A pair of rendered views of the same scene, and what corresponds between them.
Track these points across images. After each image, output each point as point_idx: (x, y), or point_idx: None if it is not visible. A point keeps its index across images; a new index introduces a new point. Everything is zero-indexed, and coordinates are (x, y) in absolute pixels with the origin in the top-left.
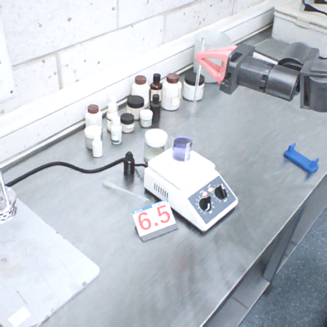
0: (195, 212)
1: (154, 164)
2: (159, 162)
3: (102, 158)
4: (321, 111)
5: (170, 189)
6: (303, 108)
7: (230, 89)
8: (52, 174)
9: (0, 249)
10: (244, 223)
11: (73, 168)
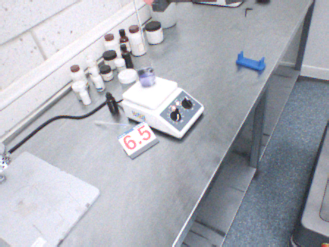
0: (168, 125)
1: (128, 95)
2: (131, 92)
3: (91, 104)
4: (244, 0)
5: (145, 111)
6: (229, 4)
7: (161, 6)
8: (53, 126)
9: (16, 195)
10: (213, 123)
11: (69, 118)
